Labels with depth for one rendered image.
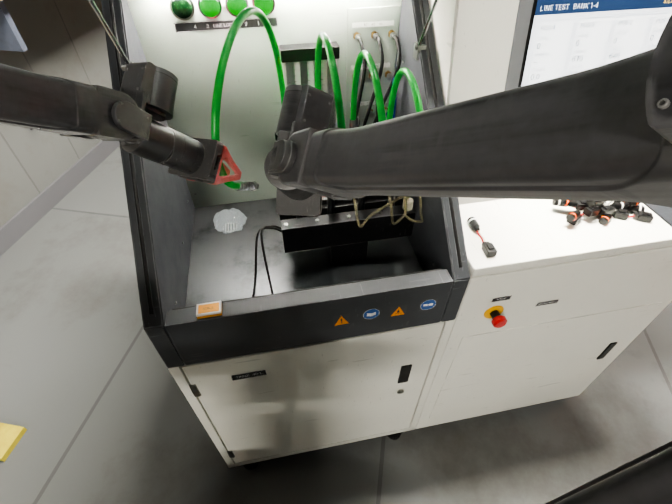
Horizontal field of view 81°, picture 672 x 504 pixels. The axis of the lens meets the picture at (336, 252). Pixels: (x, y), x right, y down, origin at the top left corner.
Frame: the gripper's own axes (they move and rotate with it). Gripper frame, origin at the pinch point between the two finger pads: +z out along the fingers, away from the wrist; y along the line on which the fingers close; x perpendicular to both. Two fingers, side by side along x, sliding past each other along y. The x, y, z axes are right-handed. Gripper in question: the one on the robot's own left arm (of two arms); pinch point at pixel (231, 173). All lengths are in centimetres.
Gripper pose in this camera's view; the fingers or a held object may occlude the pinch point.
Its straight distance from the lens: 76.2
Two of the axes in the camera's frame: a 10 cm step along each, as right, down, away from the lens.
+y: -8.4, -2.1, 5.0
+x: -2.5, 9.7, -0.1
